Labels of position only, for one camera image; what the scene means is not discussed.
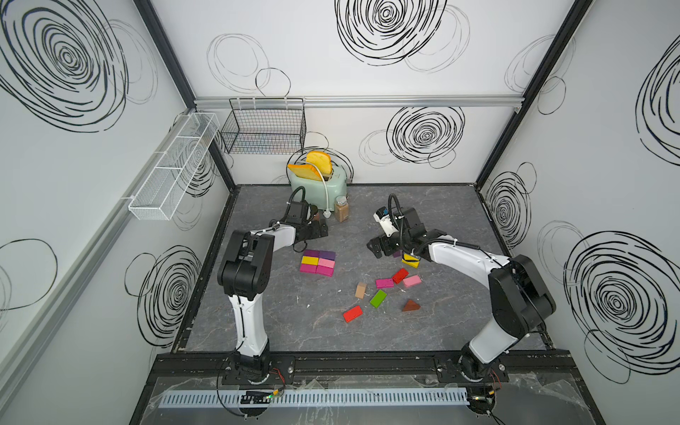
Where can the grey slotted cable duct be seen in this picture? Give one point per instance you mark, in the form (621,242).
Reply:
(389,397)

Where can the tan wooden block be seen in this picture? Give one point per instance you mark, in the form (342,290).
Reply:
(360,291)

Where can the light pink block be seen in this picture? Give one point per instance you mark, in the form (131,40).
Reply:
(326,263)
(411,281)

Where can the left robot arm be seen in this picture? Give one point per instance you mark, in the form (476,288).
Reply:
(245,273)

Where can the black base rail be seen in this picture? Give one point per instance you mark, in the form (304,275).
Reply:
(292,367)

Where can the red block upper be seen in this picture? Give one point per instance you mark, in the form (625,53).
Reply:
(400,276)

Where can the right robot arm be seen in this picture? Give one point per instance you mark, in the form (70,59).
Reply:
(520,299)

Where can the magenta block bottom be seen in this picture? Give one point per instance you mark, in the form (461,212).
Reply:
(384,284)

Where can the yellow block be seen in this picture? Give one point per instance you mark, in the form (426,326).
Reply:
(311,261)
(411,262)

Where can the red block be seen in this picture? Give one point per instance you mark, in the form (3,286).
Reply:
(400,276)
(352,314)

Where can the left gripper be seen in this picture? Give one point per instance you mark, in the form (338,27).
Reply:
(316,234)

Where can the black wire basket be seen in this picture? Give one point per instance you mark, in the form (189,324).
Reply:
(265,126)

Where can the white wire shelf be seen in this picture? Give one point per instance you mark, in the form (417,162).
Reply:
(183,169)

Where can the red block lower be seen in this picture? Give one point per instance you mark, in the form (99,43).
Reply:
(352,314)

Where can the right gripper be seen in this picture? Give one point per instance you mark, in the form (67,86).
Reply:
(375,249)

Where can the brown triangle block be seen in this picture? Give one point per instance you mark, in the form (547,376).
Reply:
(411,306)

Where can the mint green toaster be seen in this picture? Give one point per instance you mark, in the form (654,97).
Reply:
(322,194)

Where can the yellow toast slice front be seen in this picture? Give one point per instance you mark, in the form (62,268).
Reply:
(306,171)

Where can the green block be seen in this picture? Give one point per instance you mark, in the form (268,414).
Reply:
(378,299)

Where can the magenta block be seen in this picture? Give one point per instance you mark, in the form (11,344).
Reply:
(308,269)
(384,284)
(325,271)

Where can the yellow toast slice back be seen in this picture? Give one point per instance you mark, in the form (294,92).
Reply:
(322,161)

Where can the yellow toast slice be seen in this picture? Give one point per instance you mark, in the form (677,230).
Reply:
(306,171)
(322,161)

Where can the beige spice jar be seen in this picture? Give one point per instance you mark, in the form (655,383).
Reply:
(341,209)

